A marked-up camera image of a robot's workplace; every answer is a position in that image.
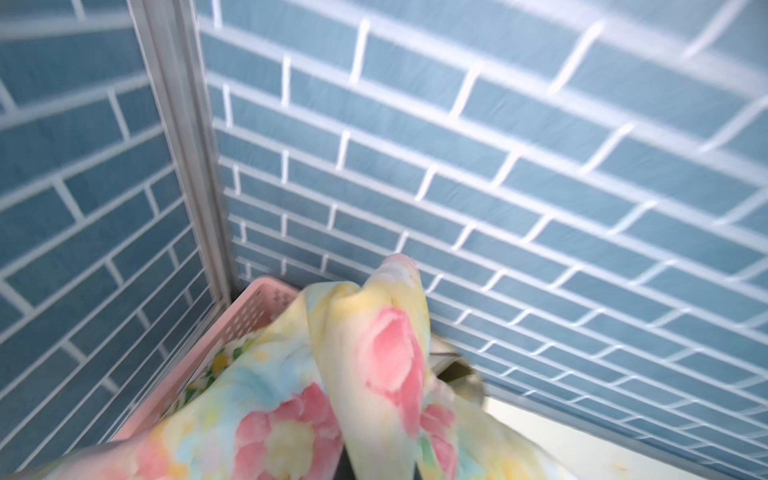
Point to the pastel floral skirt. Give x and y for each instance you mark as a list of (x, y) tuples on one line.
[(339, 383)]

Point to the pink plastic basket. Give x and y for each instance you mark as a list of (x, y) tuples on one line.
[(260, 303)]

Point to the olive green skirt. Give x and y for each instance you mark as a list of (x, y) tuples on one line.
[(452, 368)]

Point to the lemon print skirt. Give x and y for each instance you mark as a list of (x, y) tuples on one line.
[(221, 357)]

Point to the left corner aluminium post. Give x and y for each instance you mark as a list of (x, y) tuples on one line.
[(167, 33)]

